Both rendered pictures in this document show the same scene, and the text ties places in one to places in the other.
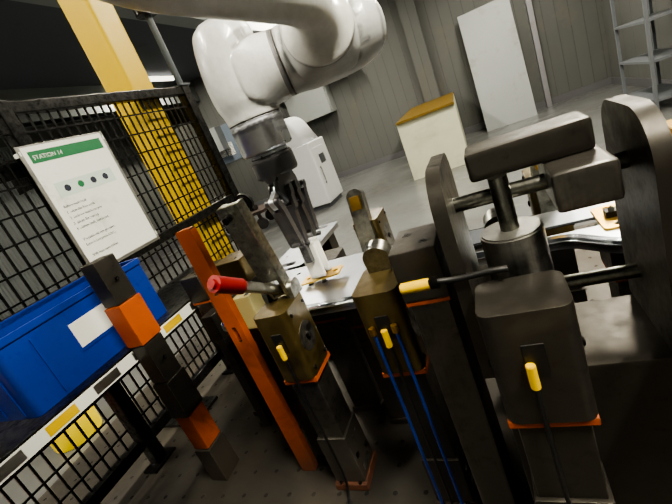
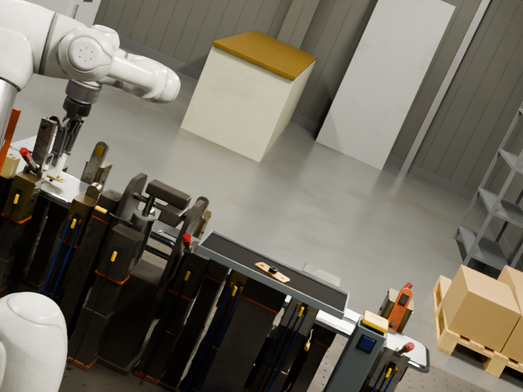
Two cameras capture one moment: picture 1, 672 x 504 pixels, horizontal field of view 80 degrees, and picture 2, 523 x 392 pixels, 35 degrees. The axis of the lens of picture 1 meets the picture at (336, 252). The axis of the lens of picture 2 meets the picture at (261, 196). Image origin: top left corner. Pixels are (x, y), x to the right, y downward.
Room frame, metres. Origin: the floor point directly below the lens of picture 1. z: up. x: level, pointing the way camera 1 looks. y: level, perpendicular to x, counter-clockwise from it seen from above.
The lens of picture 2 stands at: (-1.55, 0.29, 1.83)
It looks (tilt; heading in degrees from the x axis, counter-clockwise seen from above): 16 degrees down; 339
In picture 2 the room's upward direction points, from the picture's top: 23 degrees clockwise
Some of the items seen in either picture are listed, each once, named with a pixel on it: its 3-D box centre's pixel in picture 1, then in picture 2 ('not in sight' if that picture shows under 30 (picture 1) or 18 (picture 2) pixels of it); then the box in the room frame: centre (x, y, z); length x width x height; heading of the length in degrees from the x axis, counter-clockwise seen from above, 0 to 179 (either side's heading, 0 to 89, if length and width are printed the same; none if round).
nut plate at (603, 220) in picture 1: (611, 213); not in sight; (0.51, -0.38, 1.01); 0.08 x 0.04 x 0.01; 154
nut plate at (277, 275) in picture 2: not in sight; (272, 271); (0.09, -0.43, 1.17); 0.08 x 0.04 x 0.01; 45
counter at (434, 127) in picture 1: (436, 130); (257, 88); (6.82, -2.35, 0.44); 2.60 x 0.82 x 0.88; 157
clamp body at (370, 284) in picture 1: (422, 401); (62, 263); (0.45, -0.03, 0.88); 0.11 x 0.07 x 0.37; 155
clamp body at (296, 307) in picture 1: (318, 402); (7, 236); (0.54, 0.12, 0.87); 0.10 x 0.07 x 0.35; 155
